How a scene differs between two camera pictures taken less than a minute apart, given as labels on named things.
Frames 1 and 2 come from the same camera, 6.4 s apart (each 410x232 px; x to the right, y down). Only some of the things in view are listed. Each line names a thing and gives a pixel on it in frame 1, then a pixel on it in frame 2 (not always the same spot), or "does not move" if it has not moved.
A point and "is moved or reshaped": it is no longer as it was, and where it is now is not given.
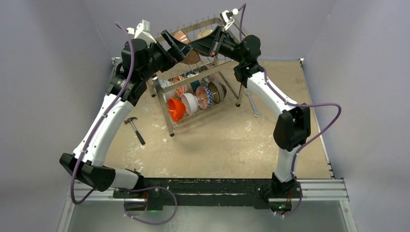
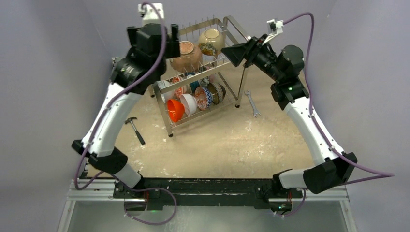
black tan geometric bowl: [219, 90] does not move
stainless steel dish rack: [202, 87] does not move
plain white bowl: [191, 102] does not move
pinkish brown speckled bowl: [193, 57] is moved or reshaped
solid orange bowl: [177, 109] does not move
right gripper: [218, 41] to [249, 51]
